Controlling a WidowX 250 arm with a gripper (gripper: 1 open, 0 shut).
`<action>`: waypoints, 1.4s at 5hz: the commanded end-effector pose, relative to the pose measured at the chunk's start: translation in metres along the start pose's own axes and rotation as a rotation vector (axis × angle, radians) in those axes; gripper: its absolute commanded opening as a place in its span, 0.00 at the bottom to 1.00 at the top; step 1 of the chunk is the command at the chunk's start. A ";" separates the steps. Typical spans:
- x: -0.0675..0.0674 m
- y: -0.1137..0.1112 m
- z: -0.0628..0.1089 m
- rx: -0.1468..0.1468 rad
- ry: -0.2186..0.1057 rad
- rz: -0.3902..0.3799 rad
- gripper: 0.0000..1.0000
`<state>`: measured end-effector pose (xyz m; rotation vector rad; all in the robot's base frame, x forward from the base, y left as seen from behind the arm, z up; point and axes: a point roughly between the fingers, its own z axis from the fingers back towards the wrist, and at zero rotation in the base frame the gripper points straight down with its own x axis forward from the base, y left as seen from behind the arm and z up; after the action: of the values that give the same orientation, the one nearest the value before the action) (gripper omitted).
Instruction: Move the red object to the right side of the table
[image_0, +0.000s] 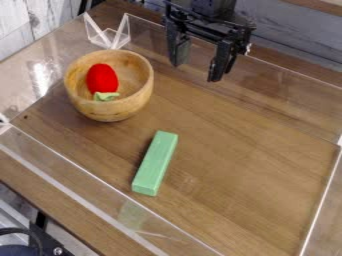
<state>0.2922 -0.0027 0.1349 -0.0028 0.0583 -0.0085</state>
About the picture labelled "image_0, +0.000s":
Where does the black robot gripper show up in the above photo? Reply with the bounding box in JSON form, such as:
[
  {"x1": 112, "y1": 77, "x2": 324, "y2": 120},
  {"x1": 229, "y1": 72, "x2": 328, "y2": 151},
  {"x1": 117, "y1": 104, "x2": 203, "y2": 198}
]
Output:
[{"x1": 163, "y1": 0, "x2": 256, "y2": 82}]

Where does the red plush strawberry toy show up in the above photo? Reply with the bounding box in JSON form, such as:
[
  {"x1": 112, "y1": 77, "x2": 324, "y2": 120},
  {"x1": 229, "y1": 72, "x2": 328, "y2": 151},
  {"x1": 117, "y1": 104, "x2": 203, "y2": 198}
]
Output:
[{"x1": 85, "y1": 63, "x2": 120, "y2": 102}]

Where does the wooden bowl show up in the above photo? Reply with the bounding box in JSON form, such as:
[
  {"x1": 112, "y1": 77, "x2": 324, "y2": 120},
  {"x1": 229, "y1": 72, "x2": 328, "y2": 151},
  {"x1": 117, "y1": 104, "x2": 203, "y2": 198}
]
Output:
[{"x1": 64, "y1": 50, "x2": 153, "y2": 122}]

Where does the green rectangular block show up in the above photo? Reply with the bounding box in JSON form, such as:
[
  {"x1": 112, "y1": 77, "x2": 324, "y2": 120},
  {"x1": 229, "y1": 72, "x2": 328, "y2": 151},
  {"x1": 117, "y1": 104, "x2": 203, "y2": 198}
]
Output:
[{"x1": 131, "y1": 131, "x2": 179, "y2": 196}]

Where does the clear acrylic corner bracket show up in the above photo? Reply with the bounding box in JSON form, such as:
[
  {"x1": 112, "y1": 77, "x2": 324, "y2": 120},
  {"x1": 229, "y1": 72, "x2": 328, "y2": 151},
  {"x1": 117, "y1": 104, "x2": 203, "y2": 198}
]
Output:
[{"x1": 82, "y1": 13, "x2": 131, "y2": 50}]

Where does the black clamp with cable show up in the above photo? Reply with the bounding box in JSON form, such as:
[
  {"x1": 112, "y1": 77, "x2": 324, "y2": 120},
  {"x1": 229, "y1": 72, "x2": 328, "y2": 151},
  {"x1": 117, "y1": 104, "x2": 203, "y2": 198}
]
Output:
[{"x1": 0, "y1": 211, "x2": 74, "y2": 256}]

